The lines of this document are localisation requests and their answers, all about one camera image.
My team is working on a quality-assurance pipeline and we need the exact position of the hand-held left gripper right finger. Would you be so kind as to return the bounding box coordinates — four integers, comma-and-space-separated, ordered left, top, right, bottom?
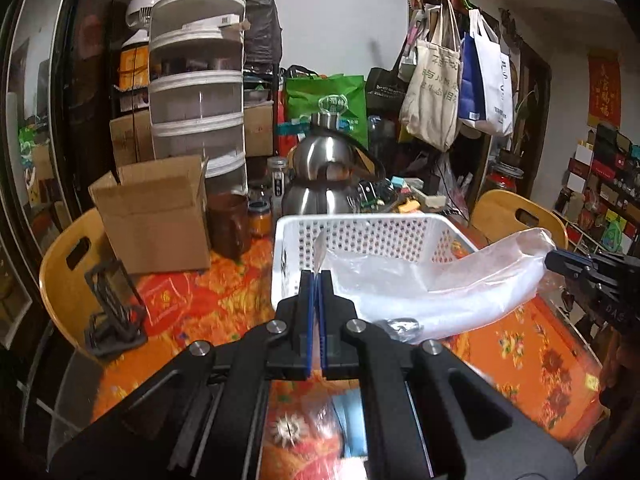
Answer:
318, 269, 578, 480

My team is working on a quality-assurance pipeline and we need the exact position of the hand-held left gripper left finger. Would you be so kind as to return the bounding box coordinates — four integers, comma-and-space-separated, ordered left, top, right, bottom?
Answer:
50, 269, 317, 480

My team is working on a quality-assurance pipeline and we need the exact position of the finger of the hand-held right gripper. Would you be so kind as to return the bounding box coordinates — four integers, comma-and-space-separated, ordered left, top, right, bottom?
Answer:
544, 249, 601, 268
547, 262, 610, 287

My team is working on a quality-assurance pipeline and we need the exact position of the white perforated plastic basket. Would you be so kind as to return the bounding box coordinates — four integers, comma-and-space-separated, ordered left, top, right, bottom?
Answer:
270, 212, 481, 311

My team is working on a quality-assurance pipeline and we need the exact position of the clear plastic bag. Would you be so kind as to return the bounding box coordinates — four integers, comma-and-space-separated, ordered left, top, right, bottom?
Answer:
312, 227, 557, 346

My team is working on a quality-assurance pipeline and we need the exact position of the wooden chair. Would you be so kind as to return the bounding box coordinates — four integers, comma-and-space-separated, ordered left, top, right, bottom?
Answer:
470, 190, 569, 252
39, 207, 121, 361

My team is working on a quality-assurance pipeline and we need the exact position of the shelf of assorted boxes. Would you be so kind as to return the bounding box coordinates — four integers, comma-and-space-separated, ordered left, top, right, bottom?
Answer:
552, 122, 640, 261

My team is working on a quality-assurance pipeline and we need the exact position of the glass jar with red contents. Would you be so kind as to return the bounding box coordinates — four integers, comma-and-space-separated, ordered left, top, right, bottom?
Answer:
487, 160, 525, 193

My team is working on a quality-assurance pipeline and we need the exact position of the jar with orange contents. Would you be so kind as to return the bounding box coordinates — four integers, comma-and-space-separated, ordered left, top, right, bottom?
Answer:
247, 201, 273, 238

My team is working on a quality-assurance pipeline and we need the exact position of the orange floral tablecloth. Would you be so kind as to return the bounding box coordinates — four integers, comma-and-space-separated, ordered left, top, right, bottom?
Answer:
92, 232, 606, 480

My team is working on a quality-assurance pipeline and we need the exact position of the brown mug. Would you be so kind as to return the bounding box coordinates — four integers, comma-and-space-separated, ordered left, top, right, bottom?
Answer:
206, 192, 253, 260

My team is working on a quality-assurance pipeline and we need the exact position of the green circuit board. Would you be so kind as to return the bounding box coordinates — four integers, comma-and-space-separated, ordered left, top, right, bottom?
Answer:
357, 182, 388, 211

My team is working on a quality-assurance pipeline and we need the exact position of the tall silver-lidded glass jar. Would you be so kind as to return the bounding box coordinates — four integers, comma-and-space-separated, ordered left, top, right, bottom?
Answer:
266, 156, 290, 206

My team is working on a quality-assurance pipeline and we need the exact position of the white power strip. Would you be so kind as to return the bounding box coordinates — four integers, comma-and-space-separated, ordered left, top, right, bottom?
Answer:
400, 187, 446, 209

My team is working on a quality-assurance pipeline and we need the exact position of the steel kettle with narrow neck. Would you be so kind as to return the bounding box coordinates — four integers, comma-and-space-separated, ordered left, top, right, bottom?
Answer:
292, 112, 386, 183

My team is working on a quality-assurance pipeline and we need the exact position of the open cardboard box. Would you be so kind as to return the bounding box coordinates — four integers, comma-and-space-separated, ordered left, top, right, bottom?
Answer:
88, 155, 213, 276

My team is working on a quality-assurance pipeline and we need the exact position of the black folding stand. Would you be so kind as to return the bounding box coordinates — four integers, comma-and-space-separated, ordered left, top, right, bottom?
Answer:
84, 257, 149, 358

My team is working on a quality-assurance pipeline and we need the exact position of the clear plastic bottle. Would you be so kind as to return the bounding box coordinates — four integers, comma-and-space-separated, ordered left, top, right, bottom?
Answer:
367, 115, 396, 161

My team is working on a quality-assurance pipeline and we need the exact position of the closed cardboard box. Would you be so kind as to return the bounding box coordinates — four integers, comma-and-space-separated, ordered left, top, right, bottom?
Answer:
243, 102, 276, 158
109, 107, 156, 168

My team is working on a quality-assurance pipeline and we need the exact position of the white shopping bag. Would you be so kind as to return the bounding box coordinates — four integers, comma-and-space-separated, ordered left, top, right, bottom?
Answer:
467, 7, 516, 137

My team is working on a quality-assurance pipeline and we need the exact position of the blue shopping bag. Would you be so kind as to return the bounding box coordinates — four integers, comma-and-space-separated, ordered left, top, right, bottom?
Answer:
459, 30, 490, 128

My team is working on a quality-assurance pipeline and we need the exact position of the beige canvas tote bag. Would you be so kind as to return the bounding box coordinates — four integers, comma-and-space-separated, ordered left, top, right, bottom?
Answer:
399, 0, 463, 152

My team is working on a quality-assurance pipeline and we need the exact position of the green shopping bag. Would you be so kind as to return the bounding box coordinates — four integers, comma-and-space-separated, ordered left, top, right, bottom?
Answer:
283, 74, 369, 151

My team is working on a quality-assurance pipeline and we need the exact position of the black printed bag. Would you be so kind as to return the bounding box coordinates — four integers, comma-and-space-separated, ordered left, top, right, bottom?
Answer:
365, 67, 408, 111

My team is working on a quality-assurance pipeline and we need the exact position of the tall translucent drawer tower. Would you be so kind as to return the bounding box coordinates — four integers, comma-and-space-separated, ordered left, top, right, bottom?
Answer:
148, 0, 249, 196

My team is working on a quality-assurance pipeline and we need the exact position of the dark wooden cabinet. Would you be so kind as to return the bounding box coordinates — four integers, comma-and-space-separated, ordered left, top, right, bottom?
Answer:
0, 0, 151, 311

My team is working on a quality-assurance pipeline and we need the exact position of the white fan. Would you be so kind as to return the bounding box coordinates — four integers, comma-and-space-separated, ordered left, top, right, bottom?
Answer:
125, 0, 171, 43

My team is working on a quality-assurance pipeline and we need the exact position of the steel kettle with brown handle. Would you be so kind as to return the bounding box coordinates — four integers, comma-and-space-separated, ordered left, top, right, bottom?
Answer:
281, 160, 371, 217

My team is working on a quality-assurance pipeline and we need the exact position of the red wall poster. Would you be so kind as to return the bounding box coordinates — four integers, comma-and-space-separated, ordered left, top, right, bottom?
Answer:
587, 50, 622, 128

